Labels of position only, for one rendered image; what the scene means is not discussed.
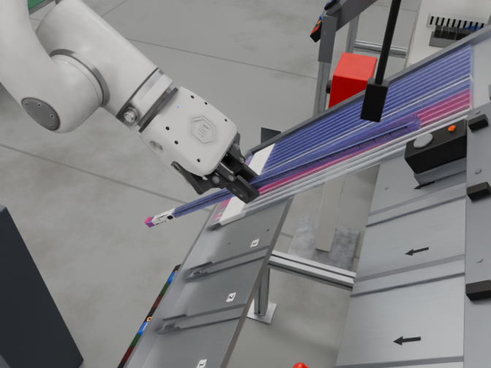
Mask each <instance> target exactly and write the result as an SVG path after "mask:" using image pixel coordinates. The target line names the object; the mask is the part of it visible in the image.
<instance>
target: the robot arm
mask: <svg viewBox="0 0 491 368"><path fill-rule="evenodd" d="M0 82H1V84H2V85H3V86H4V87H5V88H6V89H7V90H8V92H9V93H10V94H11V95H12V97H13V98H14V99H15V100H16V102H17V103H18V104H19V105H20V106H21V107H22V108H23V109H24V110H25V111H26V112H27V113H28V115H29V116H31V117H32V118H33V119H34V120H35V121H36V122H37V123H38V124H39V125H41V126H42V127H43V128H45V129H47V130H49V131H52V132H55V133H58V134H63V133H68V132H70V131H73V130H75V129H76V128H77V127H79V126H80V125H81V124H83V123H84V122H85V121H86V120H87V119H88V118H89V117H90V116H91V115H92V114H93V113H94V112H95V111H96V110H97V109H98V108H99V107H102V108H104V109H106V110H107V111H108V112H109V113H111V114H112V115H113V116H114V117H116V118H117V119H118V120H119V121H120V122H122V123H123V124H124V125H125V126H127V127H128V128H129V129H130V130H133V129H134V128H135V127H136V126H137V125H138V126H139V127H141V128H140V129H139V132H140V133H141V135H139V137H140V139H141V140H142V141H143V142H144V143H145V144H146V146H147V147H148V148H149V149H150V150H151V152H152V153H153V154H154V155H155V156H156V157H157V158H158V159H159V160H160V161H161V162H162V163H163V164H164V165H165V166H167V167H168V168H169V169H170V170H171V171H172V172H174V173H175V174H176V175H177V176H178V177H179V178H180V179H182V180H183V181H184V182H186V183H188V184H189V185H192V187H193V188H194V190H195V191H196V192H197V194H199V195H202V194H203V193H205V192H207V191H209V190H210V189H211V188H220V189H224V188H226V189H227V190H229V191H230V192H231V193H233V194H234V195H235V196H236V197H237V198H238V199H239V200H241V201H243V202H244V203H246V204H248V203H249V202H252V201H253V200H255V199H256V198H258V197H259V195H260V193H259V191H258V189H260V188H257V189H255V187H253V186H252V185H251V184H250V183H248V182H247V181H246V180H249V179H251V178H253V177H256V176H258V174H257V173H255V171H254V170H252V169H251V168H250V167H249V166H248V165H246V164H245V162H246V159H245V158H244V156H242V154H241V152H240V147H239V145H240V134H239V133H238V132H237V126H236V125H235V124H234V123H233V122H232V121H231V120H230V119H228V118H227V117H226V116H225V115H224V114H222V113H221V112H220V111H218V110H217V109H216V108H215V107H214V106H212V105H211V104H209V103H208V102H206V101H205V100H204V99H202V98H201V97H199V96H198V95H196V94H195V93H193V92H191V91H190V90H188V89H186V88H184V87H182V86H181V87H180V88H179V89H177V88H176V87H175V88H174V89H173V90H172V89H170V88H169V87H170V86H171V84H172V83H173V82H174V80H172V79H171V78H170V77H169V76H168V75H167V74H165V73H164V72H163V71H162V70H161V69H159V68H158V67H157V65H155V64H154V63H153V62H152V61H151V60H150V59H148V58H147V57H146V56H145V55H144V54H142V53H141V52H140V51H139V50H138V49H137V48H136V47H135V46H134V45H133V44H131V43H130V42H129V41H128V40H127V39H125V38H124V37H123V36H122V35H121V34H119V33H118V32H117V31H116V30H115V29H114V28H113V27H112V26H111V25H110V24H108V23H107V22H106V21H105V20H104V19H102V18H101V17H100V16H99V15H98V14H96V13H95V12H94V11H93V10H92V9H91V8H90V7H89V6H88V5H87V4H85V3H84V2H83V1H82V0H62V1H60V2H59V3H58V4H57V5H55V6H54V8H52V10H51V11H49V13H48V14H46V16H45V17H44V18H43V19H42V21H41V22H40V24H39V25H38V27H37V29H36V31H35V32H34V29H33V26H32V24H31V19H30V16H29V12H28V0H0ZM220 162H221V163H222V164H223V165H224V166H225V167H226V168H228V169H229V170H230V171H232V172H233V173H231V172H230V171H229V170H228V169H226V168H225V167H223V166H222V165H221V164H220ZM216 173H217V174H218V175H217V174H216ZM203 177H206V178H207V180H204V179H203Z"/></svg>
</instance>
